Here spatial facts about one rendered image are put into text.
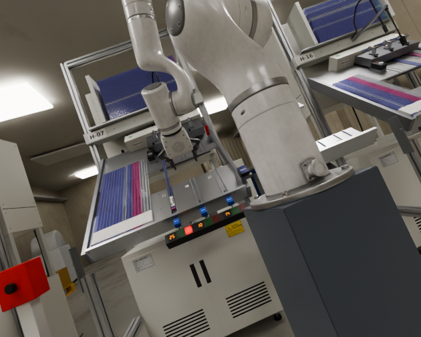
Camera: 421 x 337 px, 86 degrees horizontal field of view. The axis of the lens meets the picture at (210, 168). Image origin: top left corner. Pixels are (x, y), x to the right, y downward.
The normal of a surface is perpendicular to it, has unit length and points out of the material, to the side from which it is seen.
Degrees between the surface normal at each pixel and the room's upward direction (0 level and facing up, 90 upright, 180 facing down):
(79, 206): 90
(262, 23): 126
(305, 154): 90
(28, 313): 90
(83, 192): 90
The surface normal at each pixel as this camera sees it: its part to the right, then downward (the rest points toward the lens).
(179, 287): 0.04, -0.11
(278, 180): -0.68, 0.21
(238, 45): -0.04, 0.45
